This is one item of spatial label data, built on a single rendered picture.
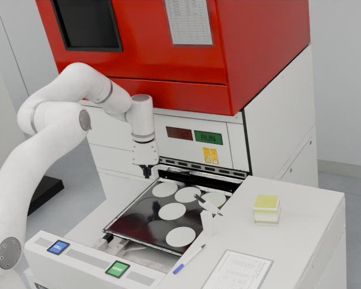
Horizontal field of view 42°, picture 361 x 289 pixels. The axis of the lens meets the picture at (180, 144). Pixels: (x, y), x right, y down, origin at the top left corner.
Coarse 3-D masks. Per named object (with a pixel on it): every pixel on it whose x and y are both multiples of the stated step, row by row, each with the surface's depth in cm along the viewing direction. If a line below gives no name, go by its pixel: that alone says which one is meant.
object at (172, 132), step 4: (168, 128) 181; (172, 128) 180; (168, 132) 182; (172, 132) 181; (176, 132) 180; (180, 132) 179; (184, 132) 178; (188, 132) 176; (172, 136) 182; (176, 136) 181; (180, 136) 180; (184, 136) 179; (188, 136) 178
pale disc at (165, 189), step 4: (160, 184) 188; (164, 184) 187; (168, 184) 187; (172, 184) 186; (156, 188) 186; (160, 188) 185; (164, 188) 185; (168, 188) 184; (172, 188) 184; (176, 188) 183; (152, 192) 184; (156, 192) 183; (160, 192) 183; (164, 192) 182; (168, 192) 182; (172, 192) 181; (156, 196) 181; (160, 196) 180; (164, 196) 180
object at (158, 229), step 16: (208, 192) 177; (224, 192) 175; (144, 208) 175; (160, 208) 173; (192, 208) 170; (112, 224) 170; (128, 224) 168; (144, 224) 166; (160, 224) 165; (176, 224) 163; (192, 224) 162; (144, 240) 159; (160, 240) 157
